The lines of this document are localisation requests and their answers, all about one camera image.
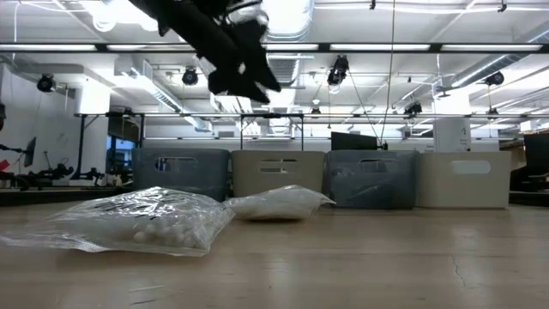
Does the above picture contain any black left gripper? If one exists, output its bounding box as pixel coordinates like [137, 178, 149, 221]
[128, 0, 282, 105]

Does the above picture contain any dark grey plastic bin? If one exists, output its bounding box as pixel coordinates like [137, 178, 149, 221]
[131, 147, 232, 203]
[324, 149, 422, 211]

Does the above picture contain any pale plastic storage bin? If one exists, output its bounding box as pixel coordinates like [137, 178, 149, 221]
[231, 149, 328, 199]
[417, 150, 513, 210]

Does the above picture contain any lit blue screen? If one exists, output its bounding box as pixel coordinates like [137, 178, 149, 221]
[106, 134, 136, 173]

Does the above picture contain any black computer monitor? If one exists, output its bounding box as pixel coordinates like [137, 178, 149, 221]
[329, 130, 380, 152]

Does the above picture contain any bag of swabs and cotton balls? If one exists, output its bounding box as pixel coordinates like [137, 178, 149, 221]
[222, 185, 337, 222]

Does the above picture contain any printed bag of cotton swabs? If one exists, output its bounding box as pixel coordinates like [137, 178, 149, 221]
[0, 185, 237, 258]

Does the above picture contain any small tilted dark monitor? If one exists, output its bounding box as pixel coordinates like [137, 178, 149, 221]
[22, 136, 38, 169]

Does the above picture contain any white cylindrical column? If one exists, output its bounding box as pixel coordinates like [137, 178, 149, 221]
[432, 117, 473, 153]

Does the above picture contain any dark monitor at desk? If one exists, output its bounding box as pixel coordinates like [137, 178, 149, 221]
[523, 133, 549, 173]

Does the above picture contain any silver ventilation duct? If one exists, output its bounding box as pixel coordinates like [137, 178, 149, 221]
[261, 0, 317, 88]

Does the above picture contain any distant black metal frame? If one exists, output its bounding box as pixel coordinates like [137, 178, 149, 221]
[239, 112, 305, 152]

